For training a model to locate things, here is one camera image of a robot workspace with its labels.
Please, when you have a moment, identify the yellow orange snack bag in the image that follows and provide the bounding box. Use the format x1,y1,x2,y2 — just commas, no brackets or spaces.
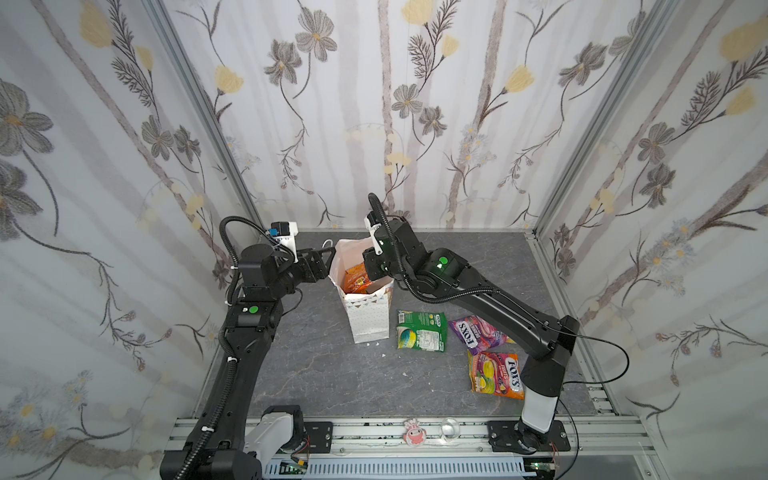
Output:
343,277,370,294

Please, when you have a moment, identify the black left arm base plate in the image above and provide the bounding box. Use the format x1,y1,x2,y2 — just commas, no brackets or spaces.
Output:
304,421,334,454

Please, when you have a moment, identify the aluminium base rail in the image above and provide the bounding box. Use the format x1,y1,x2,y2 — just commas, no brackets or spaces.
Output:
185,412,669,479

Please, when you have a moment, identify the orange corn snack bag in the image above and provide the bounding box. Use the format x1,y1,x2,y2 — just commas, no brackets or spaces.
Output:
343,263,371,285

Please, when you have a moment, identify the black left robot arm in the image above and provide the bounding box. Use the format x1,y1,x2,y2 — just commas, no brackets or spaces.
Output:
159,216,335,479

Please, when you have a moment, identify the clear round suction cup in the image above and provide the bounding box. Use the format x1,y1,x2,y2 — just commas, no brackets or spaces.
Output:
440,417,461,443

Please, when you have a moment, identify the white cartoon paper bag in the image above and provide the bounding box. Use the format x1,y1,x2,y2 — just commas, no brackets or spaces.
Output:
329,238,394,344

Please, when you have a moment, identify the white slotted cable duct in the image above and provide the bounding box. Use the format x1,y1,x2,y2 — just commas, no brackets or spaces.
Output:
262,457,537,479

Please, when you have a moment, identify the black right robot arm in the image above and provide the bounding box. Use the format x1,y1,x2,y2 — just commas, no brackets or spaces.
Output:
363,193,588,455

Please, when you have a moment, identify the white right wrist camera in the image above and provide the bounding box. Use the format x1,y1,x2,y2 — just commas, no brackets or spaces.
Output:
365,213,389,256

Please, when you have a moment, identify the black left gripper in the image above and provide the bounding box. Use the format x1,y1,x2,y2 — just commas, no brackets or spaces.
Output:
266,244,335,301

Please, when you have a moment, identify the purple Fox's berries bag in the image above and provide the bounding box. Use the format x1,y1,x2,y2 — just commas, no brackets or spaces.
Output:
448,315,514,355

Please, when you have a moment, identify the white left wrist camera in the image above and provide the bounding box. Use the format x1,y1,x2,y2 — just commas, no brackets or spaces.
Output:
268,221,299,262

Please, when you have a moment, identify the green Fox's tea packet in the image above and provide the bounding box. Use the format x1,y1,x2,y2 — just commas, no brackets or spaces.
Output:
396,310,448,353

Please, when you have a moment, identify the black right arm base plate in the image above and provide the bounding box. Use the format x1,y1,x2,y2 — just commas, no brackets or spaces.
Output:
487,420,572,455

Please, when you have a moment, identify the pink yellow Fox's candy bag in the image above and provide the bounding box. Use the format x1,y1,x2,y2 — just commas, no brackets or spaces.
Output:
467,352,525,400

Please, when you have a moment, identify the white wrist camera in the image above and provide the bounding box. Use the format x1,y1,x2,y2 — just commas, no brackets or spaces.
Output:
268,221,299,262
365,213,389,256

